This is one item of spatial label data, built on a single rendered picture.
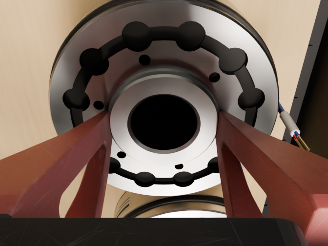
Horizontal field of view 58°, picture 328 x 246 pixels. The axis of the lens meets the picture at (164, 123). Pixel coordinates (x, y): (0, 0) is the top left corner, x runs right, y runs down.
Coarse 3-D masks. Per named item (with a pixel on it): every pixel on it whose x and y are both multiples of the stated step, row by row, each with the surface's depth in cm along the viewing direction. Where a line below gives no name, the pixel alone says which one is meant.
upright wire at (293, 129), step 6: (282, 108) 14; (282, 114) 13; (288, 114) 13; (282, 120) 13; (288, 120) 13; (288, 126) 12; (294, 126) 12; (294, 132) 12; (294, 138) 12; (300, 138) 12; (300, 144) 12; (306, 144) 11
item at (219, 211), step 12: (168, 204) 17; (180, 204) 17; (192, 204) 17; (204, 204) 17; (216, 204) 17; (144, 216) 17; (156, 216) 17; (168, 216) 17; (180, 216) 17; (192, 216) 17; (204, 216) 17; (216, 216) 17
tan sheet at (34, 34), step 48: (0, 0) 13; (48, 0) 13; (96, 0) 13; (240, 0) 13; (288, 0) 13; (0, 48) 14; (48, 48) 15; (288, 48) 15; (0, 96) 16; (288, 96) 16; (0, 144) 18
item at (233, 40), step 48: (144, 0) 10; (192, 0) 11; (96, 48) 12; (144, 48) 11; (192, 48) 12; (240, 48) 12; (48, 96) 13; (96, 96) 12; (240, 96) 13; (144, 192) 16; (192, 192) 16
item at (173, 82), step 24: (144, 72) 12; (168, 72) 12; (120, 96) 12; (144, 96) 12; (192, 96) 12; (120, 120) 13; (216, 120) 13; (120, 144) 13; (144, 144) 14; (168, 144) 14; (192, 144) 13
